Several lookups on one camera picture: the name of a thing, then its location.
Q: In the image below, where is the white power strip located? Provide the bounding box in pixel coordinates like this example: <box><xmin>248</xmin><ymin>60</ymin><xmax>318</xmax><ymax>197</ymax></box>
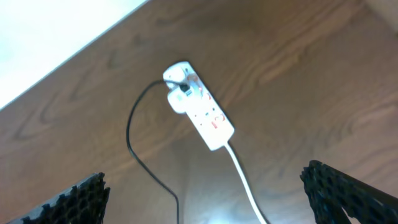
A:
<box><xmin>163</xmin><ymin>61</ymin><xmax>234</xmax><ymax>154</ymax></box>

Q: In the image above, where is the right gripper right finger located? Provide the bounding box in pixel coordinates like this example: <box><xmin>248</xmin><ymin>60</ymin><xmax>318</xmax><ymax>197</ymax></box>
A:
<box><xmin>300</xmin><ymin>160</ymin><xmax>397</xmax><ymax>224</ymax></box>

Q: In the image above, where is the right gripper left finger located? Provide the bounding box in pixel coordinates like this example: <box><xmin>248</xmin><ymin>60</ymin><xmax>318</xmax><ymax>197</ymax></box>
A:
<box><xmin>11</xmin><ymin>172</ymin><xmax>110</xmax><ymax>224</ymax></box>

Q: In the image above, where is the white power strip cord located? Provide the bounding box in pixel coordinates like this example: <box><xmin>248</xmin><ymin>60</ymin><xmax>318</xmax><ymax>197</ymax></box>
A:
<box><xmin>223</xmin><ymin>141</ymin><xmax>270</xmax><ymax>224</ymax></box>

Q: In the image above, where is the black USB charging cable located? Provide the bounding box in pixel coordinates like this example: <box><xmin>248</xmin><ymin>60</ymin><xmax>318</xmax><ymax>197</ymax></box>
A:
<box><xmin>126</xmin><ymin>79</ymin><xmax>191</xmax><ymax>224</ymax></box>

